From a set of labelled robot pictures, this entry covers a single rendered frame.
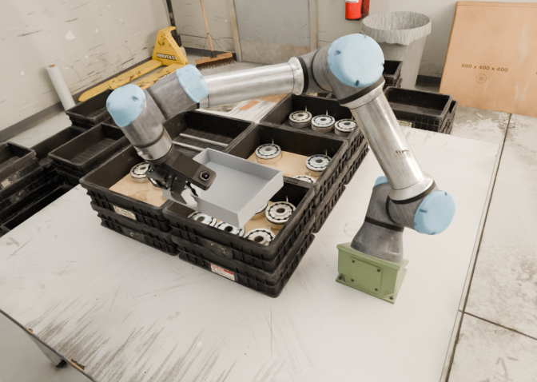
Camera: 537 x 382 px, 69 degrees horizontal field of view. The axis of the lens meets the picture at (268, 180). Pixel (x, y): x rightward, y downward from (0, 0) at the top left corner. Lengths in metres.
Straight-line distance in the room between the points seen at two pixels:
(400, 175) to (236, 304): 0.62
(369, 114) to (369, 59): 0.12
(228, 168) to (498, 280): 1.62
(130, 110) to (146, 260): 0.78
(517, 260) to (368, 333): 1.45
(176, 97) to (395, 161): 0.53
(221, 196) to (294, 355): 0.47
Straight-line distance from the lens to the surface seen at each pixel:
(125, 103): 0.79
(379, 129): 0.96
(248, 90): 0.97
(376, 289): 1.23
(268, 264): 1.13
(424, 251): 1.41
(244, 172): 1.15
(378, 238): 1.15
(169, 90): 0.81
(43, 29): 4.60
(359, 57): 0.91
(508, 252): 2.52
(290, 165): 1.53
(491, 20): 3.78
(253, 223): 1.29
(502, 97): 3.85
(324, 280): 1.28
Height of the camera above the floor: 1.71
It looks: 37 degrees down
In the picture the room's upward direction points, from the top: 7 degrees counter-clockwise
